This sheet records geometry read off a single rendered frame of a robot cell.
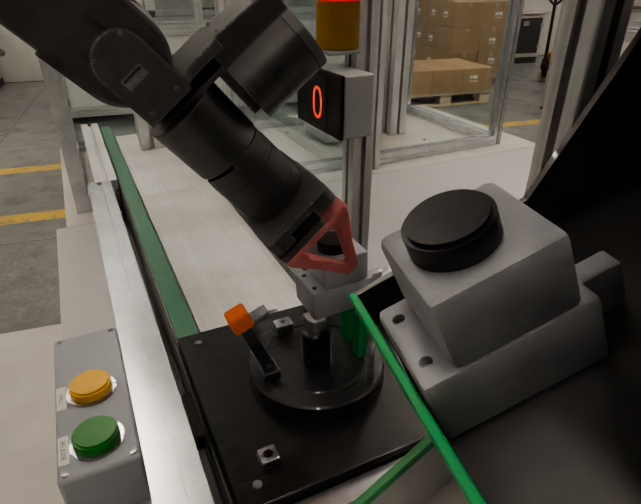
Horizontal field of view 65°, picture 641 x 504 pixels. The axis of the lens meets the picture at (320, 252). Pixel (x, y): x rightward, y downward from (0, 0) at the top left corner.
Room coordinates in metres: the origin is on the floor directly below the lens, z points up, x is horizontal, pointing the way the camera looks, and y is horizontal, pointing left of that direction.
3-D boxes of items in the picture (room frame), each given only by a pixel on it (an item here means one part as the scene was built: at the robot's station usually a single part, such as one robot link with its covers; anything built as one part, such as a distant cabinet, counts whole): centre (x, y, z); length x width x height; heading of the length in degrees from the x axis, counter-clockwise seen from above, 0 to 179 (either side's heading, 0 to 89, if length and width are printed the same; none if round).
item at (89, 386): (0.39, 0.23, 0.96); 0.04 x 0.04 x 0.02
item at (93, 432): (0.32, 0.20, 0.96); 0.04 x 0.04 x 0.02
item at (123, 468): (0.39, 0.23, 0.93); 0.21 x 0.07 x 0.06; 26
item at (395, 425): (0.40, 0.00, 0.96); 0.24 x 0.24 x 0.02; 26
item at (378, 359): (0.40, 0.00, 0.98); 0.14 x 0.14 x 0.02
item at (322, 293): (0.42, -0.02, 1.09); 0.08 x 0.04 x 0.07; 115
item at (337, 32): (0.62, -0.02, 1.28); 0.05 x 0.05 x 0.05
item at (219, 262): (0.68, 0.11, 0.91); 0.84 x 0.28 x 0.10; 26
